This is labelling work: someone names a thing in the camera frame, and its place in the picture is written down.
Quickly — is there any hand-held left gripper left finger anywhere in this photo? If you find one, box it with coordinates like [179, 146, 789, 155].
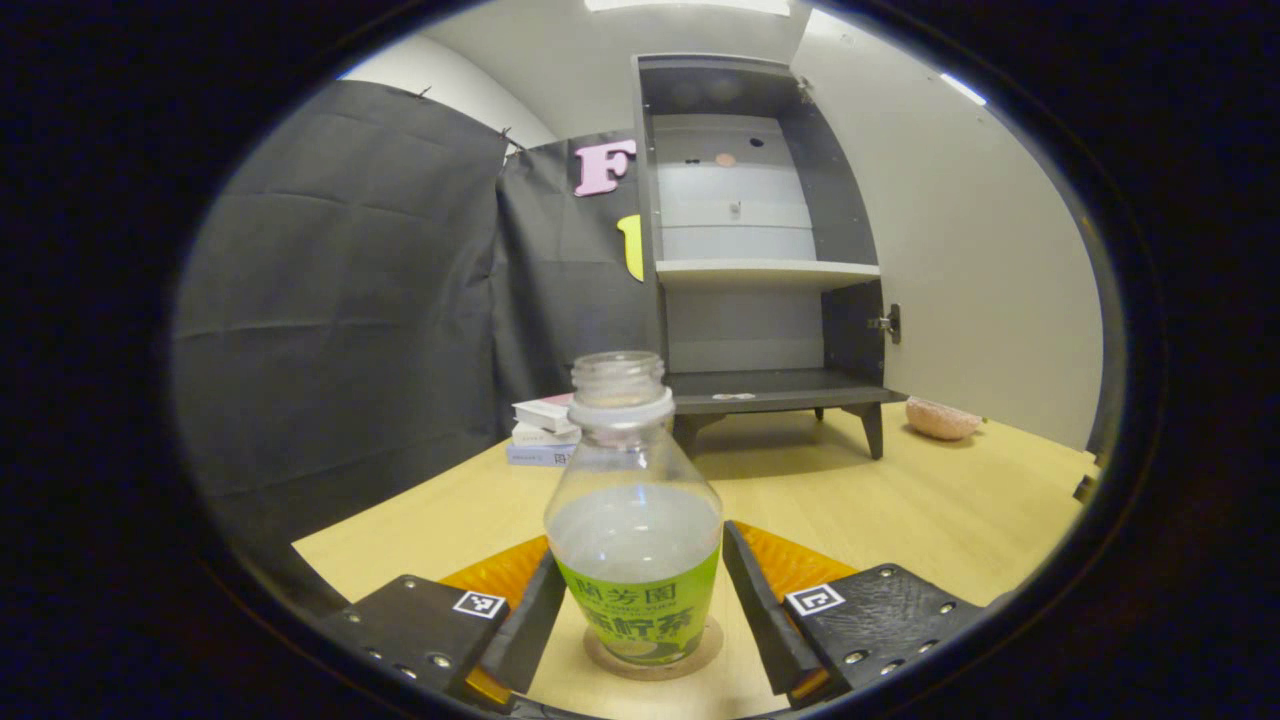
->
[315, 535, 568, 711]

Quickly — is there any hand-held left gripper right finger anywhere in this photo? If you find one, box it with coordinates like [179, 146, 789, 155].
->
[722, 520, 986, 709]

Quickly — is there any round brown coaster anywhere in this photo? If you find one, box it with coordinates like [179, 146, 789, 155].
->
[583, 615, 724, 683]

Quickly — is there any clear bottle with green label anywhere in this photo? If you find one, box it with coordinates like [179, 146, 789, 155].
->
[543, 350, 724, 668]

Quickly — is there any dark grey cabinet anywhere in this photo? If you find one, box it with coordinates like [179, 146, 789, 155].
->
[632, 52, 909, 461]

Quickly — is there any beige cabinet door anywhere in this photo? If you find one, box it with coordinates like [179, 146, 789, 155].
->
[790, 8, 1106, 453]

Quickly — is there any blue and white book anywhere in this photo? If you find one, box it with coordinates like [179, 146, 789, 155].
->
[505, 440, 576, 468]

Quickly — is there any pink plush toy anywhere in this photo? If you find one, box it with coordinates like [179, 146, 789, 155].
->
[905, 396, 986, 442]

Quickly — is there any black backdrop cloth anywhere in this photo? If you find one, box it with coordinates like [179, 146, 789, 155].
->
[170, 80, 661, 581]

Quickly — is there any large ceiling light panel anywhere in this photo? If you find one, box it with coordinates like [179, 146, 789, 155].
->
[585, 0, 791, 16]

